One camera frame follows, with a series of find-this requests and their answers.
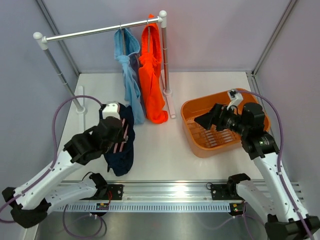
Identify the grey orange-shorts hanger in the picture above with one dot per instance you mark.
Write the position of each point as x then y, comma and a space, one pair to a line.
148, 37

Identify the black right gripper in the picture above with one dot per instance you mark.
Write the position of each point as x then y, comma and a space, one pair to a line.
217, 118

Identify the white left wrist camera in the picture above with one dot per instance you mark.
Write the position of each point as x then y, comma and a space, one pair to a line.
110, 109

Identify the navy blue shorts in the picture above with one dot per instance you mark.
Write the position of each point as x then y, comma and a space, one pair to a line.
121, 162

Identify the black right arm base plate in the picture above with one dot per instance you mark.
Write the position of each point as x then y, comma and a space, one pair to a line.
224, 191

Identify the pink clothes hanger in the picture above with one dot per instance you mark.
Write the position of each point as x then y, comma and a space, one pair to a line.
119, 147

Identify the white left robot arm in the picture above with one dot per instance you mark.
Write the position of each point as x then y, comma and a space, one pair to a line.
33, 201

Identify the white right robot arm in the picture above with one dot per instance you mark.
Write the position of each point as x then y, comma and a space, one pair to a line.
283, 215

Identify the white slotted cable duct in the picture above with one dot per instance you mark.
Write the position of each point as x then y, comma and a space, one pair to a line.
147, 207

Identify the orange shorts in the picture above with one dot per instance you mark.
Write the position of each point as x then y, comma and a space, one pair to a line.
149, 76

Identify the light blue shorts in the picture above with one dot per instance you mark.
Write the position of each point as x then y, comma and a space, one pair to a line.
130, 72

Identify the orange plastic basket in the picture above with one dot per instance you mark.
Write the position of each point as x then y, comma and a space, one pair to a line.
206, 143

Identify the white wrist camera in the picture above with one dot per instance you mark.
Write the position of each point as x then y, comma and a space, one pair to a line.
235, 98
110, 109

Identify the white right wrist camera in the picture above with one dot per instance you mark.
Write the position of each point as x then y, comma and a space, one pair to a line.
235, 98

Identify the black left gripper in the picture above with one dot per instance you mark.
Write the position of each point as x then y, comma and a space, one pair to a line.
120, 137

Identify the grey clothes hanger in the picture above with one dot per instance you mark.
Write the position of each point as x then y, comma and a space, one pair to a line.
123, 40

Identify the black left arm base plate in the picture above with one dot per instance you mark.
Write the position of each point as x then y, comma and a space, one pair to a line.
114, 191

